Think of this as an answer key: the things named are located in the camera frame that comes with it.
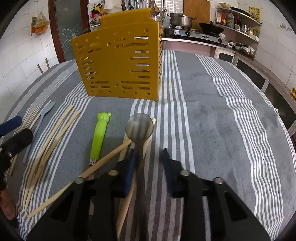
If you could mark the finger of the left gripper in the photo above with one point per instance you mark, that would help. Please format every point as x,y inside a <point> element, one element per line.
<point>10,125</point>
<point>18,142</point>

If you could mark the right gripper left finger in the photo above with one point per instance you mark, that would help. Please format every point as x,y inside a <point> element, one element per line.
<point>86,210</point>

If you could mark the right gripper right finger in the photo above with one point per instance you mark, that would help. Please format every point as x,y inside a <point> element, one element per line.
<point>229,217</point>

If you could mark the long crossing wooden chopstick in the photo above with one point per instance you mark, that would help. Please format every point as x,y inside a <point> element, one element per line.
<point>84,175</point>

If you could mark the wooden chopstick pair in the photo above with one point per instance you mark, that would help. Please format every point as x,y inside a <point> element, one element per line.
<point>40,155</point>
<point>47,156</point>

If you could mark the green bear-handled utensil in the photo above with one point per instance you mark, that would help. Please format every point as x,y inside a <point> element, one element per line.
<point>98,137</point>

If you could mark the metal spoon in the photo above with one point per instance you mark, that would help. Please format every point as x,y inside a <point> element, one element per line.
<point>139,128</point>

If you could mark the person left hand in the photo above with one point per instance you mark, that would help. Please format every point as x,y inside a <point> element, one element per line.
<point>7,205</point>

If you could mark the grey striped tablecloth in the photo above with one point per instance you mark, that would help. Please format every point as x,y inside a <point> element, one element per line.
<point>210,116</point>

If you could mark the hanging orange plastic bag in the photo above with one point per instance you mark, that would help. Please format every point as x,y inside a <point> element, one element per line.
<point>39,24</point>

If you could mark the wooden glass door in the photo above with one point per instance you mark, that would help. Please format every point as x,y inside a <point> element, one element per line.
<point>68,19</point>

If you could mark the yellow perforated utensil holder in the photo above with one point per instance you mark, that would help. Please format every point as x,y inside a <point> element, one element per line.
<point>123,57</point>

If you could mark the hanging utensil rack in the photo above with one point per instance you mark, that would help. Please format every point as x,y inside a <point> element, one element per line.
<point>141,4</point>

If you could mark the gas stove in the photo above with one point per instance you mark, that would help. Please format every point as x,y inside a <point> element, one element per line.
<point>193,36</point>

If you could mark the black wok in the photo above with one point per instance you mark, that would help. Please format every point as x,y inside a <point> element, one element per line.
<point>210,29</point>

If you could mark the steel cooking pot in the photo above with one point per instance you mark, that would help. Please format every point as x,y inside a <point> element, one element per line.
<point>181,20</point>

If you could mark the wooden cutting board rectangular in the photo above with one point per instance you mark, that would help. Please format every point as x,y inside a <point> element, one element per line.
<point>199,9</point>

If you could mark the wooden sticks leaning on wall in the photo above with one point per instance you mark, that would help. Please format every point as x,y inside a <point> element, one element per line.
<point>44,67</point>

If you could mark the corner wall shelf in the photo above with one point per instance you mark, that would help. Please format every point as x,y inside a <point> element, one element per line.
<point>239,27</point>

